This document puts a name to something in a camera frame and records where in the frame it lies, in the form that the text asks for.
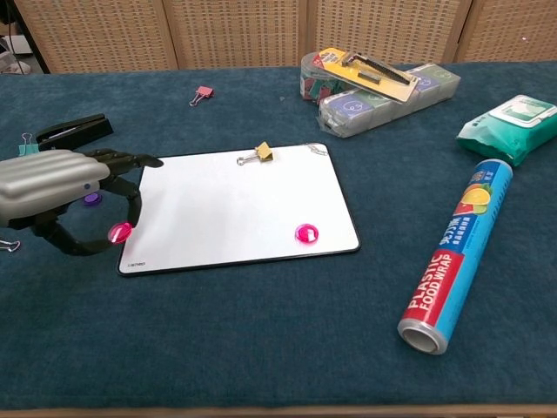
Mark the pink round magnet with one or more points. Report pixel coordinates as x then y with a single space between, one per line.
306 233
119 233

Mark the woven wooden folding screen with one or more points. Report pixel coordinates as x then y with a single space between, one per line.
239 35

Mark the pink binder clip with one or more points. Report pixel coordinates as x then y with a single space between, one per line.
204 92

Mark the blue felt table cover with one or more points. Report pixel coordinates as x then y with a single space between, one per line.
261 339

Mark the yellow binder clip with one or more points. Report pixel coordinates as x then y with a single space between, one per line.
5 248
263 152

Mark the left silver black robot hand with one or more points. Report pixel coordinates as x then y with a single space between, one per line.
48 178

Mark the black stapler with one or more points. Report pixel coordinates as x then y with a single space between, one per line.
82 128

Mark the green wet wipes pack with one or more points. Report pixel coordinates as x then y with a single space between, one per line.
500 135

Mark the clear box of binder clips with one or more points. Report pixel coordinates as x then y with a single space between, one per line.
313 85

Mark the blue plastic food wrap roll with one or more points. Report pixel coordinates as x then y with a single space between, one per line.
461 252

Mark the razor in yellow blister pack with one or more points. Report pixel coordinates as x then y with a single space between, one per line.
370 74

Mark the wrapped row of tissue packs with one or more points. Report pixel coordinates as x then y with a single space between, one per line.
370 113

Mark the green binder clip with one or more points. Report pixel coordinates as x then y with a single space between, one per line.
27 149

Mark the purple round magnet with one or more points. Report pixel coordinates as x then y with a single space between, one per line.
92 199

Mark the silver paper clip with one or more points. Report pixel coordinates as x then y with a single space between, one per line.
317 149

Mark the white magnetic board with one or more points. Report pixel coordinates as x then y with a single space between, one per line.
239 209

